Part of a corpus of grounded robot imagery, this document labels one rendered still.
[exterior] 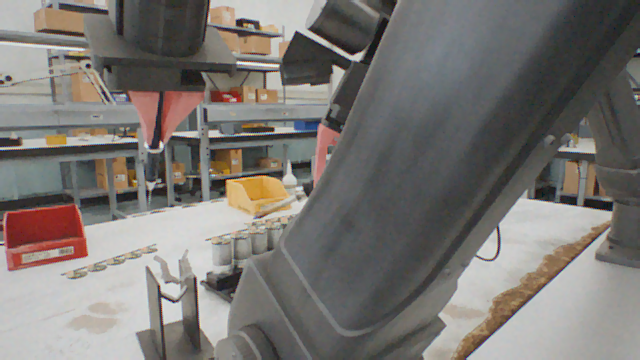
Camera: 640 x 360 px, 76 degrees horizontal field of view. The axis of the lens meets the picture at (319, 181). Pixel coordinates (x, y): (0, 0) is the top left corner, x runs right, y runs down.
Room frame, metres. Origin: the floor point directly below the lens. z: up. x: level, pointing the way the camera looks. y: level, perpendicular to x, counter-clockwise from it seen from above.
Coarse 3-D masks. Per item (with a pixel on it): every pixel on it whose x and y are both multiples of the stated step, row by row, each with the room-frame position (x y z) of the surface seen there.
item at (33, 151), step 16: (0, 32) 2.18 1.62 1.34; (16, 32) 2.23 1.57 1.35; (32, 32) 2.28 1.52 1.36; (80, 48) 2.58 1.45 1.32; (0, 128) 2.15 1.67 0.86; (16, 128) 2.20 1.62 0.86; (32, 128) 2.25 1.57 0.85; (48, 128) 2.30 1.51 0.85; (64, 128) 2.36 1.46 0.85; (80, 128) 2.41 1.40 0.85; (32, 144) 2.42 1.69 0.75; (80, 144) 2.42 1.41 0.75; (96, 144) 2.47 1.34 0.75; (112, 144) 2.53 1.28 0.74; (128, 144) 2.59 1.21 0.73; (0, 160) 2.16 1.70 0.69; (16, 160) 2.21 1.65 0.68; (32, 160) 2.26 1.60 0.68; (48, 160) 2.31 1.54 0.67; (64, 160) 2.37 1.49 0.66; (112, 160) 3.11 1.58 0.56; (112, 176) 3.10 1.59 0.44; (112, 192) 3.09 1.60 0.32; (144, 192) 2.68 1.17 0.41; (112, 208) 3.09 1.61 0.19; (144, 208) 2.67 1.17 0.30
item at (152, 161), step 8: (160, 96) 0.35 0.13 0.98; (160, 104) 0.36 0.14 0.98; (160, 112) 0.36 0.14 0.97; (160, 120) 0.36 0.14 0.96; (160, 128) 0.37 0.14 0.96; (160, 136) 0.38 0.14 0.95; (144, 144) 0.38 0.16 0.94; (152, 144) 0.37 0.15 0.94; (160, 144) 0.38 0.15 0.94; (152, 152) 0.38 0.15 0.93; (152, 160) 0.38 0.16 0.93; (152, 168) 0.39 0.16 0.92; (152, 176) 0.39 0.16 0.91
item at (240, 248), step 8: (232, 240) 0.50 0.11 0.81; (240, 240) 0.49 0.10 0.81; (248, 240) 0.50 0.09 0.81; (232, 248) 0.50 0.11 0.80; (240, 248) 0.49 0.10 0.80; (248, 248) 0.50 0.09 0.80; (232, 256) 0.50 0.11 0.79; (240, 256) 0.49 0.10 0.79; (248, 256) 0.50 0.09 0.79; (232, 264) 0.50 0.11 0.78; (240, 264) 0.49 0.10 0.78
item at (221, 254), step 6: (222, 240) 0.48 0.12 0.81; (216, 246) 0.47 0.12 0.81; (222, 246) 0.47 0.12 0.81; (228, 246) 0.48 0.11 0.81; (216, 252) 0.47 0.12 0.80; (222, 252) 0.47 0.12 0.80; (228, 252) 0.48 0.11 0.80; (216, 258) 0.47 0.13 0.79; (222, 258) 0.47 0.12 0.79; (228, 258) 0.48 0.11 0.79; (216, 264) 0.47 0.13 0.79; (222, 264) 0.47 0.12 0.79; (228, 264) 0.48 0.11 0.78; (216, 270) 0.47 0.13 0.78; (222, 270) 0.47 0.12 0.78; (228, 270) 0.48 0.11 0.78; (216, 276) 0.47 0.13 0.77; (222, 276) 0.47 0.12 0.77
